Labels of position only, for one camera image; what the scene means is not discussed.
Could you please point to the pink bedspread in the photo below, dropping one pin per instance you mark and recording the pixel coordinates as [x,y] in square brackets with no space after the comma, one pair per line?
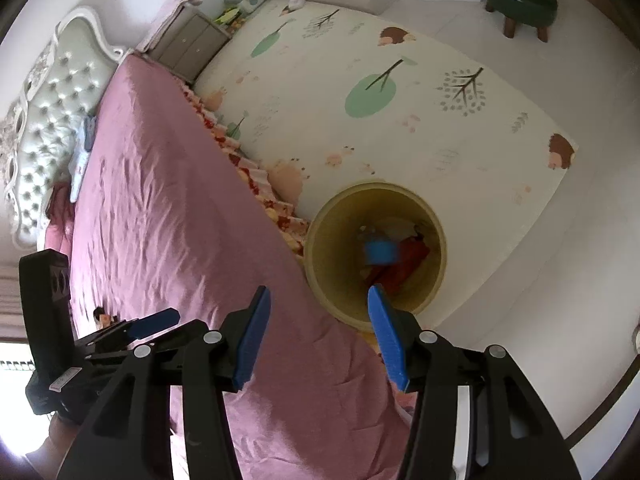
[165,220]

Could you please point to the tufted white headboard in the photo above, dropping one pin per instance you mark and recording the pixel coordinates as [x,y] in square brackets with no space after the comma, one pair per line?
[55,105]

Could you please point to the dark pink pillow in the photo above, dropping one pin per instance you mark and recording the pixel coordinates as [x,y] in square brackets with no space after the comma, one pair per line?
[61,210]

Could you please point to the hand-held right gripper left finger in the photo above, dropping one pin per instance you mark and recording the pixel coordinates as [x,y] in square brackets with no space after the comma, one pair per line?
[252,340]

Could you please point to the pale green toy box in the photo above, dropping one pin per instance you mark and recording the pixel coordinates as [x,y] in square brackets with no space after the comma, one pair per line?
[245,0]

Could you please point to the grey nightstand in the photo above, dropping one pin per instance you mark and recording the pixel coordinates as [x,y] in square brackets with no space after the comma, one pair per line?
[192,42]

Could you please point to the white flat packet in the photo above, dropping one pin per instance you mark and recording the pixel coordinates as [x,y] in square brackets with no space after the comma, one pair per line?
[79,175]

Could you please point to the floral bed skirt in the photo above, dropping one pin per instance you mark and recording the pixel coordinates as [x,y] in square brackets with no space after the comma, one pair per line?
[260,185]

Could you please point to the small white cloth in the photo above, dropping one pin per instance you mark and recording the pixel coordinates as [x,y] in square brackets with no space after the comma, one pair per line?
[295,4]

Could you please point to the printed play mat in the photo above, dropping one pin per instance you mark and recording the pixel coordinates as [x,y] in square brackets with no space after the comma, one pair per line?
[350,125]

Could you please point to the pink folded cloth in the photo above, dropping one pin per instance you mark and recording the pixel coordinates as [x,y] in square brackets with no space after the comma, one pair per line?
[167,15]

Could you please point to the clothes inside basket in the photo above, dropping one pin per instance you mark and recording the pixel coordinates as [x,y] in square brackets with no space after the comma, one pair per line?
[412,260]

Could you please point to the yellow green toy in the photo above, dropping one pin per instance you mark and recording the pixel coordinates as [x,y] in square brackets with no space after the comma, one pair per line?
[226,16]

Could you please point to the blue box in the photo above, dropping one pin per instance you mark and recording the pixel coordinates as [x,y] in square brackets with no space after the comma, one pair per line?
[380,252]

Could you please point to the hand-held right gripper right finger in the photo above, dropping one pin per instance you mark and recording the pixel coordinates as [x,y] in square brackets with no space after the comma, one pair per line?
[387,340]

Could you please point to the yellow round bin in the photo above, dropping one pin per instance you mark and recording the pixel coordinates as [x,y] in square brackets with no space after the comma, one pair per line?
[340,230]

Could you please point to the person's left forearm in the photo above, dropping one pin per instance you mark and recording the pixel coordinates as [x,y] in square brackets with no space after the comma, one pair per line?
[55,437]

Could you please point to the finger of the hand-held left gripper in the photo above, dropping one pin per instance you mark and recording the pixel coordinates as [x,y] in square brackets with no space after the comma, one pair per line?
[107,334]
[157,322]

